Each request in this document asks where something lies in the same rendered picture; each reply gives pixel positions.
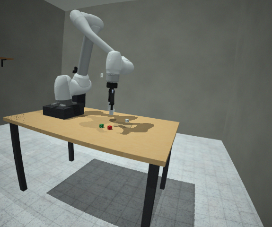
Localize tan square mat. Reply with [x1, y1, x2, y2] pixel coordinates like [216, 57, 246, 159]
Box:
[113, 122, 133, 128]

